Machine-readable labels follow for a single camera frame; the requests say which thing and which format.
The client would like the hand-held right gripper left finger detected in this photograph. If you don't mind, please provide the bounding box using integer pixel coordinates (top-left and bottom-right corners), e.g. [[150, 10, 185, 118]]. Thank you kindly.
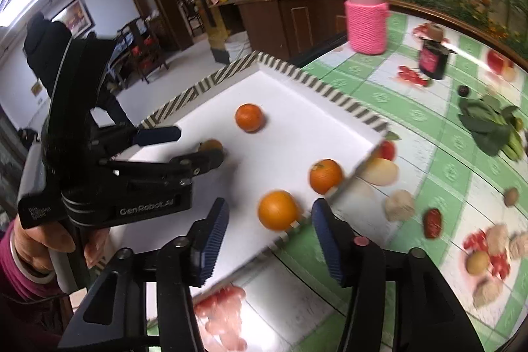
[[58, 197, 230, 352]]

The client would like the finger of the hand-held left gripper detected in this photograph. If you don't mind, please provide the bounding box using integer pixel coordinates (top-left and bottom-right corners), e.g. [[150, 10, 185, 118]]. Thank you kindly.
[[98, 149, 226, 188], [91, 124, 182, 160]]

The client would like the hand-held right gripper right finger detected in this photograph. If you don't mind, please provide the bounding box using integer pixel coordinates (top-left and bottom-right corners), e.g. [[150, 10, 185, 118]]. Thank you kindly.
[[310, 199, 485, 352]]

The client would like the large orange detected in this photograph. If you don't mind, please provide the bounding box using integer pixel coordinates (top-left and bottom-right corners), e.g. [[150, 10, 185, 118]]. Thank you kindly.
[[258, 190, 300, 232]]

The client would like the orange with stem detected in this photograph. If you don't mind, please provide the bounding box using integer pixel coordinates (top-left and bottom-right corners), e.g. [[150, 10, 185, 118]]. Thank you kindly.
[[309, 158, 344, 195]]

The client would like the small dark orange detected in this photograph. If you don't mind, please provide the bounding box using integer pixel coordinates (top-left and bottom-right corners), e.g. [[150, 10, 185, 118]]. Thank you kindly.
[[234, 103, 265, 133]]

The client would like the beige cake chunk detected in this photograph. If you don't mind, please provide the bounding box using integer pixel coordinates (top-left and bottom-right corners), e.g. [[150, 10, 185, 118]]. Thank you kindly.
[[509, 232, 528, 260], [384, 190, 415, 221], [487, 224, 510, 256]]

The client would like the red date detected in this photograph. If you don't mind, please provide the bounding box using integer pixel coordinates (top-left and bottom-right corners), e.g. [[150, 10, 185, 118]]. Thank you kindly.
[[423, 208, 443, 239]]

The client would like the striped-rim white cardboard box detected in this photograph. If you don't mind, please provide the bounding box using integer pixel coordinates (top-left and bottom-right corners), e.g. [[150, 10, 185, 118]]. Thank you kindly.
[[95, 51, 392, 297]]

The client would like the large brown longan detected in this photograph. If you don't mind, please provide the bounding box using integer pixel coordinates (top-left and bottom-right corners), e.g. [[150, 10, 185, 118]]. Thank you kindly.
[[466, 251, 491, 275]]

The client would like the person's left forearm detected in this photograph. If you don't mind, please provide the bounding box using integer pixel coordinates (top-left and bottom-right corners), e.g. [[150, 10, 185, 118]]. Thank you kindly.
[[0, 228, 79, 352]]

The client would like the person's left hand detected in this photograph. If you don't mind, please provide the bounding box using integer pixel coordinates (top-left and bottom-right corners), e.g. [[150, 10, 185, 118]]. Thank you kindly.
[[14, 218, 110, 274]]

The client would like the dark wooden chair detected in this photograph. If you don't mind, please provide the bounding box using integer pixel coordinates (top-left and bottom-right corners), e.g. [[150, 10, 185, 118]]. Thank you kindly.
[[177, 0, 205, 37], [111, 18, 169, 89]]

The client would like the white bucket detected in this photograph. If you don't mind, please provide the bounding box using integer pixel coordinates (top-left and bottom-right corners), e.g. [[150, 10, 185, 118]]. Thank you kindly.
[[225, 36, 251, 62]]

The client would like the wooden cabinet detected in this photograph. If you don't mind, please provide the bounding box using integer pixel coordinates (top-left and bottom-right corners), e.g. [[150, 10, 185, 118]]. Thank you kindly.
[[208, 0, 351, 56]]

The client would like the green bok choy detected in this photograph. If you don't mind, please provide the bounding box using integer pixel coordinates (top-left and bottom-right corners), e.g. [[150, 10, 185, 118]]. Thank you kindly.
[[458, 94, 528, 162]]

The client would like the dark jar with pink label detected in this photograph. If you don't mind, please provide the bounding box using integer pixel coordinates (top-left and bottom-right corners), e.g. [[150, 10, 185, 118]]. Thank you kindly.
[[418, 39, 456, 81]]

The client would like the jar with pink knit sleeve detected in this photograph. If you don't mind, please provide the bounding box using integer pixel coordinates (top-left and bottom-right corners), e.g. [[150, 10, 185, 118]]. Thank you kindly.
[[344, 0, 390, 56]]

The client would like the framed wall painting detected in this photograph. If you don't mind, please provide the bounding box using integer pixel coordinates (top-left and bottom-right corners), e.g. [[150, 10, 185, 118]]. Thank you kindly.
[[51, 0, 96, 39]]

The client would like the white bracelet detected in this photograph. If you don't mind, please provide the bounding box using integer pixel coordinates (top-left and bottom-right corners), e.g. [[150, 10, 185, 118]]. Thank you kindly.
[[12, 240, 55, 283]]

